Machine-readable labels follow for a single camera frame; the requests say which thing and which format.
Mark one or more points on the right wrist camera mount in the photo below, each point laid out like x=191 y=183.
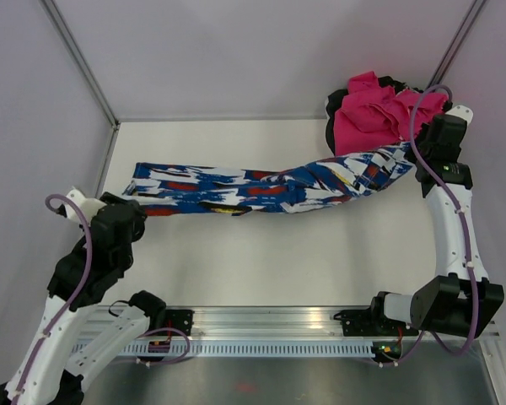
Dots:
x=463 y=112

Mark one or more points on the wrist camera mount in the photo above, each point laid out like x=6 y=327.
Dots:
x=88 y=206
x=463 y=112

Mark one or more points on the aluminium frame post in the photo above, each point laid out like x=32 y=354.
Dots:
x=54 y=14
x=472 y=15

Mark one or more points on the blue white patterned trousers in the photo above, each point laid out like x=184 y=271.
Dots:
x=165 y=190

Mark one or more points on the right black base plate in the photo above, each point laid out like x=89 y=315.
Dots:
x=363 y=323

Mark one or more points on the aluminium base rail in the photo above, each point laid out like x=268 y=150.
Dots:
x=209 y=323

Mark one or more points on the white slotted cable duct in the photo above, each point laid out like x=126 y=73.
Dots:
x=254 y=349

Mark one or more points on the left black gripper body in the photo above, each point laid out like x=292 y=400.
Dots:
x=142 y=217

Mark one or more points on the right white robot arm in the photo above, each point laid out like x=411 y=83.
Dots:
x=460 y=300

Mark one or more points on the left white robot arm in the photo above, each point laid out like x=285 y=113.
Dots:
x=49 y=373

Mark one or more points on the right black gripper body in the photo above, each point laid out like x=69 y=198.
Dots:
x=425 y=147

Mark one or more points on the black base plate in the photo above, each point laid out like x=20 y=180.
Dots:
x=363 y=323
x=180 y=319

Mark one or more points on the right aluminium frame post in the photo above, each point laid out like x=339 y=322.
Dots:
x=472 y=15

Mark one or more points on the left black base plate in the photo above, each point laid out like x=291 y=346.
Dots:
x=180 y=319

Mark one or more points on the black garment pile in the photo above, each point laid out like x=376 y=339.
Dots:
x=331 y=126

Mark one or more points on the left aluminium frame post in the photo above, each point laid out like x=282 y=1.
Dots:
x=54 y=14

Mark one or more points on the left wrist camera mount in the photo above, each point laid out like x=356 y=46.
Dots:
x=88 y=206

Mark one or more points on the pink trousers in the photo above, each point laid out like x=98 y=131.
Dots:
x=375 y=118

